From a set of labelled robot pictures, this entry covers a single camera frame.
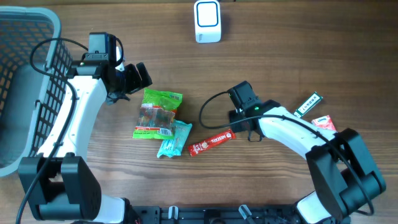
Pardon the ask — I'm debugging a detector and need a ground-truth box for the red Nescafe stick sachet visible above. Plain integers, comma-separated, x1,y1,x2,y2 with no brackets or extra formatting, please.
188,129,236,157

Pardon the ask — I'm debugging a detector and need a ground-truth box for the green snack bag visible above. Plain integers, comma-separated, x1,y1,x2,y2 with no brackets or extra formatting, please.
132,88,183,140

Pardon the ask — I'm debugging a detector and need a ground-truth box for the mint green pack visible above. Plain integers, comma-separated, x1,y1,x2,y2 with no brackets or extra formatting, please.
157,120,192,158

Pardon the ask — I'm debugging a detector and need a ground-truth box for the green white carton box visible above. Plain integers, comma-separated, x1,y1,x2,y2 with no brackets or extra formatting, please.
293,91,323,118

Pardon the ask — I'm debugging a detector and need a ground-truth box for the red tissue pack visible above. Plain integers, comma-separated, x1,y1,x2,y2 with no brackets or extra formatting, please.
312,115,336,131

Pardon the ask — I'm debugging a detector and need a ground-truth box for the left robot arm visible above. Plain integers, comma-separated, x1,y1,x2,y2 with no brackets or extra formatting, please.
18,32,152,223

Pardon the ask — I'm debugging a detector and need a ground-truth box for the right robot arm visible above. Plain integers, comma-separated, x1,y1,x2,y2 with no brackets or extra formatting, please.
227,81,386,223

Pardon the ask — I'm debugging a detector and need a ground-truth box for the white barcode scanner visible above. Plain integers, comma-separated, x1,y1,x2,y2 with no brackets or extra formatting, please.
193,0,221,44

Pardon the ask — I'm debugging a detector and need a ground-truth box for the dark grey plastic basket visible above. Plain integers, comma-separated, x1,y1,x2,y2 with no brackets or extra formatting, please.
1,6,72,177

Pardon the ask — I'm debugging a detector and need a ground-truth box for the left black cable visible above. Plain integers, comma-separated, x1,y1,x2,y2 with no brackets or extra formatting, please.
15,37,91,224

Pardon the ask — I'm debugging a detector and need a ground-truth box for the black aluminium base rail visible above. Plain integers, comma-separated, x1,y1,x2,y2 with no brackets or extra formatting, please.
124,203,351,224

